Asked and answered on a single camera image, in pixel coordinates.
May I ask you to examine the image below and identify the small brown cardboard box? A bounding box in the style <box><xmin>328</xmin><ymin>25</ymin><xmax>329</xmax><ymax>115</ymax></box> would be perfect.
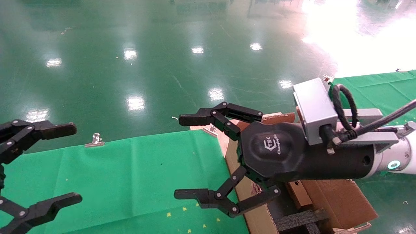
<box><xmin>288</xmin><ymin>180</ymin><xmax>313</xmax><ymax>210</ymax></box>

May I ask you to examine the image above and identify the black foam divider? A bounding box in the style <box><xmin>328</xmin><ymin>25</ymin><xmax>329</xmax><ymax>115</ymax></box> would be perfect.
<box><xmin>276</xmin><ymin>210</ymin><xmax>332</xmax><ymax>234</ymax></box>

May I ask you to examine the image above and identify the large green table cloth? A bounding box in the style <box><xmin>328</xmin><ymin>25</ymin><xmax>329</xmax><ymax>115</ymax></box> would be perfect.
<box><xmin>0</xmin><ymin>129</ymin><xmax>249</xmax><ymax>234</ymax></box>

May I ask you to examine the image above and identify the grey camera mounting bracket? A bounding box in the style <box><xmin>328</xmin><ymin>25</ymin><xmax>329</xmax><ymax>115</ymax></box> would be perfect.
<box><xmin>333</xmin><ymin>108</ymin><xmax>416</xmax><ymax>154</ymax></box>

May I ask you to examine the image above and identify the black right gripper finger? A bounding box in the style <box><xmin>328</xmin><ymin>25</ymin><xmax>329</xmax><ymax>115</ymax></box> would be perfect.
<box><xmin>179</xmin><ymin>102</ymin><xmax>264</xmax><ymax>141</ymax></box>
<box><xmin>174</xmin><ymin>166</ymin><xmax>281</xmax><ymax>218</ymax></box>

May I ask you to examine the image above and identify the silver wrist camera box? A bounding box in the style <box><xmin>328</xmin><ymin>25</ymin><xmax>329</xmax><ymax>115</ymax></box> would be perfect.
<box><xmin>292</xmin><ymin>77</ymin><xmax>338</xmax><ymax>146</ymax></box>

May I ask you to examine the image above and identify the large open cardboard carton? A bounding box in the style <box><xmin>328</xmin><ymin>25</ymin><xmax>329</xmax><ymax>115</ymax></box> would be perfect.
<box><xmin>224</xmin><ymin>112</ymin><xmax>379</xmax><ymax>234</ymax></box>

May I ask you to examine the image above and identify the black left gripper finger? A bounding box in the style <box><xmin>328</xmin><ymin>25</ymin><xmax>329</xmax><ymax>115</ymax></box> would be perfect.
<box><xmin>0</xmin><ymin>192</ymin><xmax>83</xmax><ymax>234</ymax></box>
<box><xmin>0</xmin><ymin>120</ymin><xmax>78</xmax><ymax>165</ymax></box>

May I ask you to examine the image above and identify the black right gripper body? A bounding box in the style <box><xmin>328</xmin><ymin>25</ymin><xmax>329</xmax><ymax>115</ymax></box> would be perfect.
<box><xmin>239</xmin><ymin>121</ymin><xmax>375</xmax><ymax>183</ymax></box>

